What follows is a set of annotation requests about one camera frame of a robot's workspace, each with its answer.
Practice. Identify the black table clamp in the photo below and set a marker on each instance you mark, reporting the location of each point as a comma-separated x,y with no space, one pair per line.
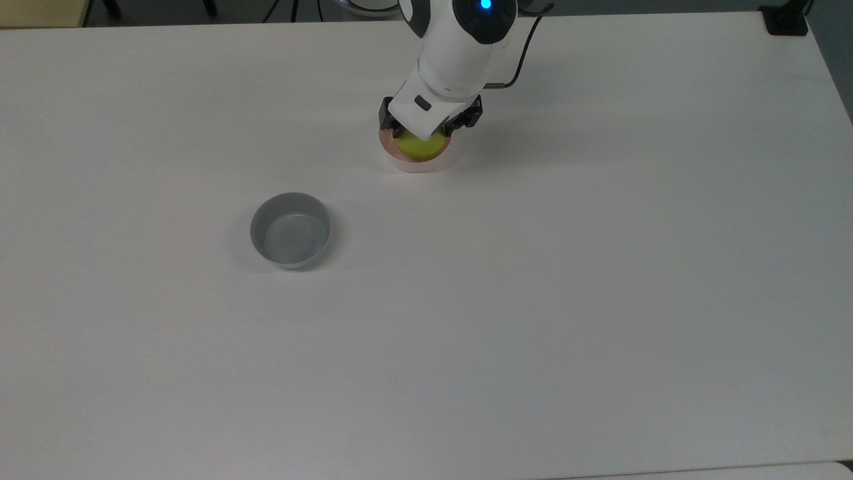
786,18

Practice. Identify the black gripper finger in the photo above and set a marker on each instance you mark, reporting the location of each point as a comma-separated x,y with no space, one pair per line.
463,118
388,120

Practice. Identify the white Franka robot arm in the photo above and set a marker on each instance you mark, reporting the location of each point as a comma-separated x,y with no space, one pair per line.
460,53

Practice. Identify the grey bowl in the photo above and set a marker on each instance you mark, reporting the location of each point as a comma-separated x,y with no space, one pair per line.
291,230

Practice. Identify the pink bowl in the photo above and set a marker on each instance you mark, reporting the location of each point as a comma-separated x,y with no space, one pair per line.
416,165

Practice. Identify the black tripod leg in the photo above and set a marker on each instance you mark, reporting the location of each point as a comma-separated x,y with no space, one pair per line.
293,9
112,8
209,6

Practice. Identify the beige wooden furniture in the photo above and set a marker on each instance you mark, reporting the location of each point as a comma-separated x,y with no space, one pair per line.
40,12

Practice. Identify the green pear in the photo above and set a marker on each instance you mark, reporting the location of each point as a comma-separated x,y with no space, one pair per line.
421,148

